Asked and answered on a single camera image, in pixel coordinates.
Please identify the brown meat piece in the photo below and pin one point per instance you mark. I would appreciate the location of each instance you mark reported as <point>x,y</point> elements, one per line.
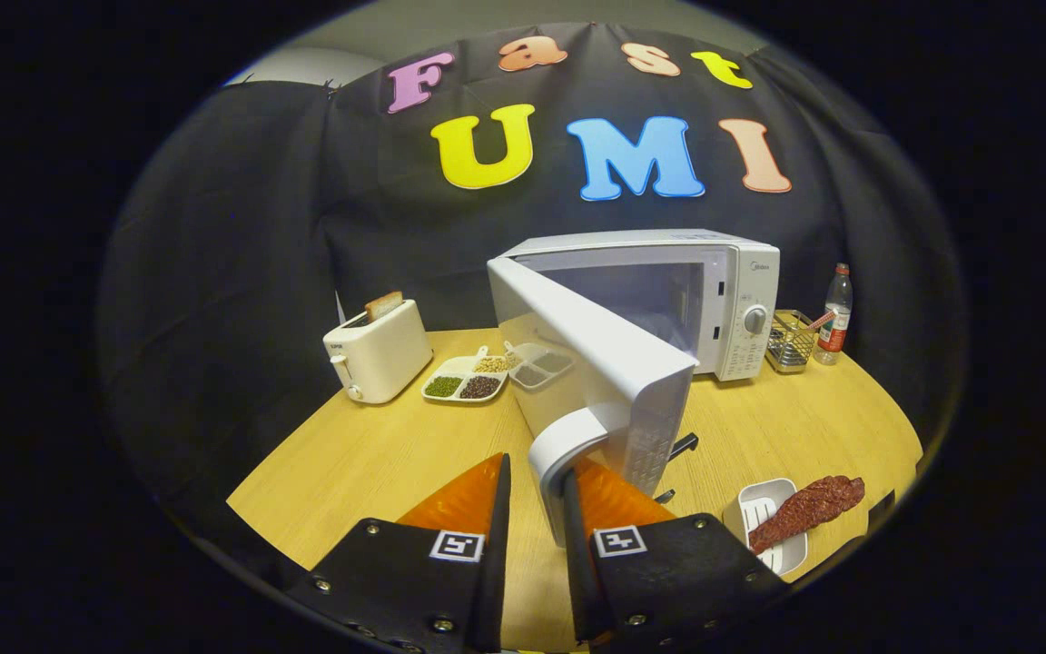
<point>804,509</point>

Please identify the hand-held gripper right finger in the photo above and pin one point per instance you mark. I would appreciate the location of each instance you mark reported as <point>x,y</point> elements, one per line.
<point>577,572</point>

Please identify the white divided dish with beans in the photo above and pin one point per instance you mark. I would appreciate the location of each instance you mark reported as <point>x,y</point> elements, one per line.
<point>459,372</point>

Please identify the white slotted tray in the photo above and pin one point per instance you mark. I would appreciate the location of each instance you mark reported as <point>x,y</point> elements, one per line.
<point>750,509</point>

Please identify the pink striped stick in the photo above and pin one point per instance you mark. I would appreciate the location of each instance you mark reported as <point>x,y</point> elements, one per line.
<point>819,321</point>

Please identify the white bread toaster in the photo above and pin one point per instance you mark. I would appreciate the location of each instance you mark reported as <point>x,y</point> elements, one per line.
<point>382,359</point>

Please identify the clear bottle with red label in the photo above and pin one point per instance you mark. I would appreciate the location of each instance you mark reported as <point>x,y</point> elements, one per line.
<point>836,318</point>

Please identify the black backdrop cloth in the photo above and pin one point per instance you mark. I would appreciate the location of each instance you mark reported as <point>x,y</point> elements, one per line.
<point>260,227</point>

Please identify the toast slice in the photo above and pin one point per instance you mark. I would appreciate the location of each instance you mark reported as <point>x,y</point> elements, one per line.
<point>384,306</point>

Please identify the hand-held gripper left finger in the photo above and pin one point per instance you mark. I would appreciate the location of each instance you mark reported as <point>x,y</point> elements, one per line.
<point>496,563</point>

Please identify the white toaster oven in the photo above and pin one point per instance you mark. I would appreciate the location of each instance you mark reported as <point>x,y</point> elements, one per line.
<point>614,363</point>

